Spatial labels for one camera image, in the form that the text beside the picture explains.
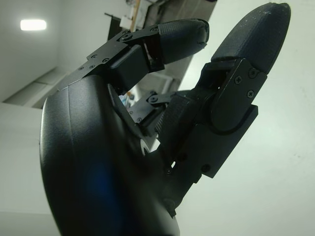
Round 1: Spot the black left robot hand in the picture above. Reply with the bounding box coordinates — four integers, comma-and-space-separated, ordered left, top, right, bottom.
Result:
39, 2, 292, 236

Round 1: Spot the black hanging panel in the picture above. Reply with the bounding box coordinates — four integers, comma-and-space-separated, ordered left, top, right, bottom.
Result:
105, 12, 126, 41

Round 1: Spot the rectangular ceiling light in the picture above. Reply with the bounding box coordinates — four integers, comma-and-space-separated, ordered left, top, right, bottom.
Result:
20, 19, 47, 31

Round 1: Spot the wooden beam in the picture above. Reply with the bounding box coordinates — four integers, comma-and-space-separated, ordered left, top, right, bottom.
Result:
129, 0, 141, 31

